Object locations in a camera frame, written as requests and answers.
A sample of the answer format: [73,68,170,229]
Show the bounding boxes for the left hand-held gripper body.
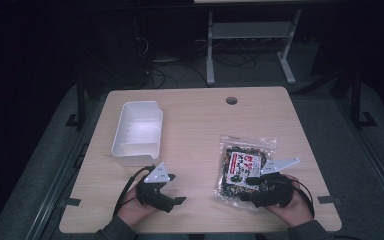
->
[135,162,176,214]

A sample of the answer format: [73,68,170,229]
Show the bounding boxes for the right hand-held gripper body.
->
[252,157,301,209]

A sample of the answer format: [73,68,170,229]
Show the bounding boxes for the clear seaweed snack packet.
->
[212,134,278,210]

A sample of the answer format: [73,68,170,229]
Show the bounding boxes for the white plastic bin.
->
[110,100,164,167]

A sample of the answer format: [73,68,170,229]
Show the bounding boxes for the person's left hand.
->
[117,185,160,228]

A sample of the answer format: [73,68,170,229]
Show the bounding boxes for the person's right hand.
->
[266,173,315,229]

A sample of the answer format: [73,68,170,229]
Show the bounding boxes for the black metal stand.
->
[349,71,378,130]
[64,81,92,132]

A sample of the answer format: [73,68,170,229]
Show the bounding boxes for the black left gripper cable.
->
[112,165,157,218]

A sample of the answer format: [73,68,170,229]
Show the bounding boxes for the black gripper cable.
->
[112,165,157,218]
[289,179,316,220]

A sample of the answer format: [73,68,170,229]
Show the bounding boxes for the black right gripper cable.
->
[289,179,316,220]

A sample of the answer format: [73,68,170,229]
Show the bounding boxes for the black table edge bracket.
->
[316,195,336,205]
[59,197,82,207]

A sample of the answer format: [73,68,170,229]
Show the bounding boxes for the black floor cables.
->
[145,49,258,90]

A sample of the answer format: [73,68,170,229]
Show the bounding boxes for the white metal table frame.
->
[205,9,303,86]

